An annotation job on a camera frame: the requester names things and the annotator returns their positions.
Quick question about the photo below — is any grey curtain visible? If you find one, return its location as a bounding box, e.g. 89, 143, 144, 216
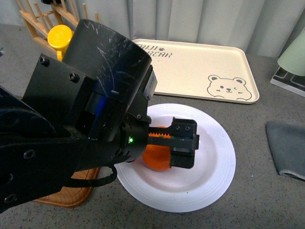
0, 0, 305, 58

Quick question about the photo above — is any grey cloth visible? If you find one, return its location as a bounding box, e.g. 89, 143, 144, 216
266, 122, 305, 181

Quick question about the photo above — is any beige bear tray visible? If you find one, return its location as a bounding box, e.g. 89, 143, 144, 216
133, 39, 260, 104

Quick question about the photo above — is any yellow mug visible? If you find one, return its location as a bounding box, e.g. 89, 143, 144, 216
47, 24, 73, 61

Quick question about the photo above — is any white round plate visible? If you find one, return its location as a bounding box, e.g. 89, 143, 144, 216
113, 103, 237, 213

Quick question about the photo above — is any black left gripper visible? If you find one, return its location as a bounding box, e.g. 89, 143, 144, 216
114, 115, 199, 169

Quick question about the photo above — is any wooden cutting board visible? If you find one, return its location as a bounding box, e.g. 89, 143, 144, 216
34, 168, 100, 208

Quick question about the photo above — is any wooden dish rack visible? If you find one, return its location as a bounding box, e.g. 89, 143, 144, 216
16, 0, 100, 54

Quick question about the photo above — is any orange mandarin fruit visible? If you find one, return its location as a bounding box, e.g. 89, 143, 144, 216
142, 125, 172, 172

